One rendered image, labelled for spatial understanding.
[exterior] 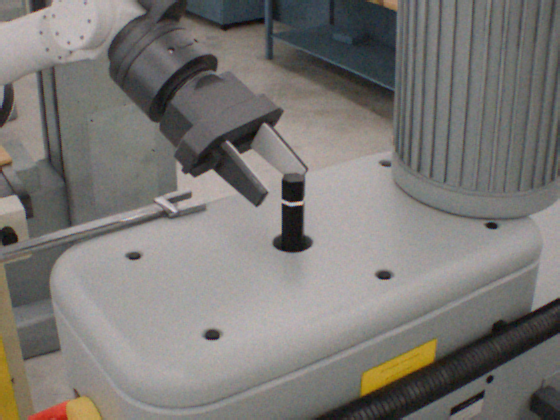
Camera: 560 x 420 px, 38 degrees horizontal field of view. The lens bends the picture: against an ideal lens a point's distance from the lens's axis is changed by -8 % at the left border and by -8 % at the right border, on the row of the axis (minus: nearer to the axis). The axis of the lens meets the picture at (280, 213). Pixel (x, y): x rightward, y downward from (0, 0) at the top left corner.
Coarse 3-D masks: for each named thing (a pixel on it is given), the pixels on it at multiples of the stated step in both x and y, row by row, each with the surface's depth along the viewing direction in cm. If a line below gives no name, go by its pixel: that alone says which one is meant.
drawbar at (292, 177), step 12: (288, 180) 78; (300, 180) 77; (288, 192) 78; (300, 192) 78; (288, 216) 79; (300, 216) 79; (288, 228) 79; (300, 228) 80; (288, 240) 80; (300, 240) 80
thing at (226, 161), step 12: (228, 144) 78; (216, 156) 77; (228, 156) 77; (240, 156) 77; (216, 168) 78; (228, 168) 78; (240, 168) 77; (228, 180) 78; (240, 180) 77; (252, 180) 77; (240, 192) 78; (252, 192) 77; (264, 192) 76
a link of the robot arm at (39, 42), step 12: (36, 12) 88; (48, 12) 88; (24, 24) 88; (36, 24) 87; (48, 24) 88; (24, 36) 88; (36, 36) 87; (48, 36) 88; (36, 48) 87; (48, 48) 87; (60, 48) 89; (36, 60) 89; (48, 60) 88; (60, 60) 89; (72, 60) 90
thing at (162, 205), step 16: (176, 192) 89; (144, 208) 86; (160, 208) 86; (176, 208) 86; (192, 208) 86; (80, 224) 83; (96, 224) 83; (112, 224) 83; (128, 224) 84; (32, 240) 80; (48, 240) 80; (64, 240) 80; (0, 256) 77; (16, 256) 78
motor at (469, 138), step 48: (432, 0) 78; (480, 0) 75; (528, 0) 74; (432, 48) 80; (480, 48) 77; (528, 48) 77; (432, 96) 82; (480, 96) 79; (528, 96) 79; (432, 144) 84; (480, 144) 81; (528, 144) 81; (432, 192) 86; (480, 192) 84; (528, 192) 84
